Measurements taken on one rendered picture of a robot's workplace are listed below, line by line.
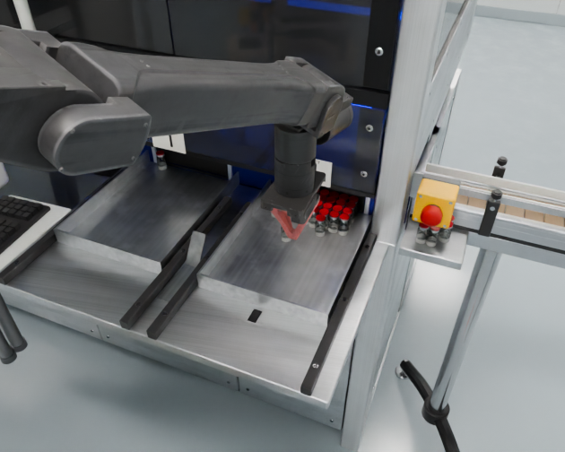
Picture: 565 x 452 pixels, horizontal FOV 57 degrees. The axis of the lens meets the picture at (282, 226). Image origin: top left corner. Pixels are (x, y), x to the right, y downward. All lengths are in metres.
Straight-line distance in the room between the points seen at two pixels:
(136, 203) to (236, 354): 0.49
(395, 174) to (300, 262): 0.25
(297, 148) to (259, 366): 0.38
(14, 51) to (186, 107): 0.14
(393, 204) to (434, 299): 1.25
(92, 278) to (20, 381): 1.10
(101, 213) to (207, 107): 0.81
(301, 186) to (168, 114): 0.34
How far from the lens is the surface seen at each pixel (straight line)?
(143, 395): 1.95
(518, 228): 1.17
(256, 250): 1.07
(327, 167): 1.04
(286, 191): 0.72
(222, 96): 0.46
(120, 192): 1.29
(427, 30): 0.88
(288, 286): 1.00
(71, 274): 1.10
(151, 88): 0.38
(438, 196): 1.01
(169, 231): 1.14
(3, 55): 0.34
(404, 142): 0.97
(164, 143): 1.20
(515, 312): 2.32
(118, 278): 1.06
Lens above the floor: 1.60
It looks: 40 degrees down
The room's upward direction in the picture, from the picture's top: straight up
